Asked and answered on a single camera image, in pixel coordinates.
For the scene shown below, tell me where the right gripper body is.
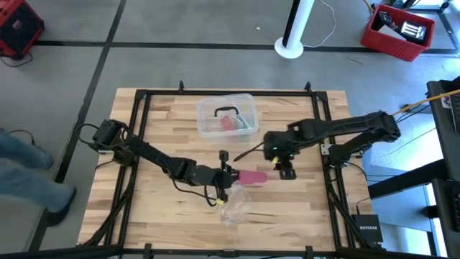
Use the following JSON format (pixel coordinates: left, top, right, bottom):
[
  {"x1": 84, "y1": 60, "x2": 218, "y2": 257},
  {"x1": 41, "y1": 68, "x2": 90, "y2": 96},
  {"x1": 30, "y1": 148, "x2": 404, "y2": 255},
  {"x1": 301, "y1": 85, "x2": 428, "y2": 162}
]
[{"x1": 264, "y1": 129, "x2": 299, "y2": 180}]

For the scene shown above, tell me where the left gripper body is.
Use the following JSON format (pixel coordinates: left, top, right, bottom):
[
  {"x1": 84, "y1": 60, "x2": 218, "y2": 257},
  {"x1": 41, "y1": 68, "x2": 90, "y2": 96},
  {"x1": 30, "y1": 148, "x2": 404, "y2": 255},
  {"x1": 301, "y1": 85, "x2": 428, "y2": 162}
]
[{"x1": 195, "y1": 150, "x2": 235, "y2": 203}]

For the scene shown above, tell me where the pink elastic bandage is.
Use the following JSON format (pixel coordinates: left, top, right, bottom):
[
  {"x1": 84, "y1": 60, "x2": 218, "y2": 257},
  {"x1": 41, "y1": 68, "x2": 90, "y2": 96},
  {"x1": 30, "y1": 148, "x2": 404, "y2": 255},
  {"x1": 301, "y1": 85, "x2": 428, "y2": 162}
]
[{"x1": 236, "y1": 170, "x2": 283, "y2": 187}]

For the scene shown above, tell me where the clear plastic zip bag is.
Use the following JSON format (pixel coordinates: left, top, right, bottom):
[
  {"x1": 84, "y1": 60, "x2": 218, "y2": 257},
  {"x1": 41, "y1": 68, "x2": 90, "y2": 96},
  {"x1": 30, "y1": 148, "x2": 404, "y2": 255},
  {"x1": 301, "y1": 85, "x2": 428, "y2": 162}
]
[{"x1": 218, "y1": 183, "x2": 253, "y2": 227}]

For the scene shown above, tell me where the green bandage pack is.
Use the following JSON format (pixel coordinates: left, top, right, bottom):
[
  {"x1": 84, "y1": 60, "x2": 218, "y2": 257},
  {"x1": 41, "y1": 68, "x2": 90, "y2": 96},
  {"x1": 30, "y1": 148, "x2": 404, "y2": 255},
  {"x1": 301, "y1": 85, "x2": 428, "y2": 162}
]
[{"x1": 235, "y1": 114, "x2": 254, "y2": 131}]

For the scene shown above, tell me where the clear plastic storage box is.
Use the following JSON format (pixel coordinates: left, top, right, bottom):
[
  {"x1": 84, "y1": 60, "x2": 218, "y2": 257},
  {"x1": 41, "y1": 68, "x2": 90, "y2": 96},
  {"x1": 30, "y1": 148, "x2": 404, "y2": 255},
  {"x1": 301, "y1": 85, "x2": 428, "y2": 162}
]
[{"x1": 196, "y1": 93, "x2": 260, "y2": 140}]

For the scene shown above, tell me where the white tower fan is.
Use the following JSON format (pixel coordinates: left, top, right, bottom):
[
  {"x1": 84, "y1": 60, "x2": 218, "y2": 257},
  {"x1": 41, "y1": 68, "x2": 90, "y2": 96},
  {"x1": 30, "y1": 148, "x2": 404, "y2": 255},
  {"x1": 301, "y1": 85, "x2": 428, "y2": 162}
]
[{"x1": 274, "y1": 0, "x2": 316, "y2": 60}]

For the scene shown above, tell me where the red plastic crate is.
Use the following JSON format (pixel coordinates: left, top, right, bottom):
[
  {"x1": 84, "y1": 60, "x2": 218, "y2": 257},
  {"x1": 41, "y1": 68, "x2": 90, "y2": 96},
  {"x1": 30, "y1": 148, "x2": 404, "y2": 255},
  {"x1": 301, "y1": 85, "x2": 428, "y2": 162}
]
[{"x1": 360, "y1": 3, "x2": 436, "y2": 63}]

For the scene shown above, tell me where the black desk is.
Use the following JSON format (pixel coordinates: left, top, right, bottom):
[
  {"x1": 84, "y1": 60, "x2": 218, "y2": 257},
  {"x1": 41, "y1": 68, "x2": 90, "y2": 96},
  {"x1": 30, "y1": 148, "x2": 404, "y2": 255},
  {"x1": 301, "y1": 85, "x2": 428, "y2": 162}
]
[{"x1": 368, "y1": 75, "x2": 460, "y2": 259}]

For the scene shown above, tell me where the small black device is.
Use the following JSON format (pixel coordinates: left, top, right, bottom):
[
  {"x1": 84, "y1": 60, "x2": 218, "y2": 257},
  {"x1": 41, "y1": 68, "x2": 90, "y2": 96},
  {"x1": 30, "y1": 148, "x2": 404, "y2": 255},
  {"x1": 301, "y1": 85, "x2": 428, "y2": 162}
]
[{"x1": 376, "y1": 10, "x2": 395, "y2": 28}]

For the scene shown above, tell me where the black and white device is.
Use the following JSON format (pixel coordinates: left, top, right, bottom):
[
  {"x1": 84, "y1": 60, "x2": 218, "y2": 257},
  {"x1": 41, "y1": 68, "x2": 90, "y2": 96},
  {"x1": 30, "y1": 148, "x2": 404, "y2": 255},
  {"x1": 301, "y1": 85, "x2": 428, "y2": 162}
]
[{"x1": 399, "y1": 20, "x2": 428, "y2": 43}]

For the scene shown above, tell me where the person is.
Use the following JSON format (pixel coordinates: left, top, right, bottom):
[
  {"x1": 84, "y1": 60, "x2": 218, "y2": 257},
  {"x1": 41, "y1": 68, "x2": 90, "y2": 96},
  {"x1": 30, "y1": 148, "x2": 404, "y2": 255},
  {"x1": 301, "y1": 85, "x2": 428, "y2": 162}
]
[{"x1": 0, "y1": 127, "x2": 77, "y2": 227}]

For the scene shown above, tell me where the red and black case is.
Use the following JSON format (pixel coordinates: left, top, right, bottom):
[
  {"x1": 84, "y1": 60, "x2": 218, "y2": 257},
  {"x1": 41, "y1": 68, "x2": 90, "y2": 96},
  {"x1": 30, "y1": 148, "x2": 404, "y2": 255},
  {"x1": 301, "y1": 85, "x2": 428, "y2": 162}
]
[{"x1": 0, "y1": 0, "x2": 46, "y2": 60}]

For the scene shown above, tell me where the black box handle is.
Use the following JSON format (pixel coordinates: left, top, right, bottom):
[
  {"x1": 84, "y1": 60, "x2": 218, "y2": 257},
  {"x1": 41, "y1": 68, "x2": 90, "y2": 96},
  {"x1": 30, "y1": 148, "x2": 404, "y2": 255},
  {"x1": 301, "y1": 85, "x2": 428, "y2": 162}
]
[{"x1": 213, "y1": 106, "x2": 240, "y2": 118}]

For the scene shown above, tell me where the black aluminium table frame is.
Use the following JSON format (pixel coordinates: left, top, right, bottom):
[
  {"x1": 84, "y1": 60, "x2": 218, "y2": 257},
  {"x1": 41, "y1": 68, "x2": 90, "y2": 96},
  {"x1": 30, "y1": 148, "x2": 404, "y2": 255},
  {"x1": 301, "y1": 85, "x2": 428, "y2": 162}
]
[{"x1": 77, "y1": 81, "x2": 384, "y2": 259}]

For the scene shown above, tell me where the black Netgear network switch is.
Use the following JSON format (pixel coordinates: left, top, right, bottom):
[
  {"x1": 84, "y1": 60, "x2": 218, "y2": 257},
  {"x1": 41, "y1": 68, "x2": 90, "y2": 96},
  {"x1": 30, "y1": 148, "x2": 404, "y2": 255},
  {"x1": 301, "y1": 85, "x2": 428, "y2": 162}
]
[{"x1": 351, "y1": 214, "x2": 384, "y2": 243}]

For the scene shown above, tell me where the yellow cable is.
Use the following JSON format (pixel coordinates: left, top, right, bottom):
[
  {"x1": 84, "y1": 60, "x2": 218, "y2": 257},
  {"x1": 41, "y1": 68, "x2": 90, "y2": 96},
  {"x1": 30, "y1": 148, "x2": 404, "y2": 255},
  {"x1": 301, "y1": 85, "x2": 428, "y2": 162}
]
[{"x1": 391, "y1": 88, "x2": 460, "y2": 117}]

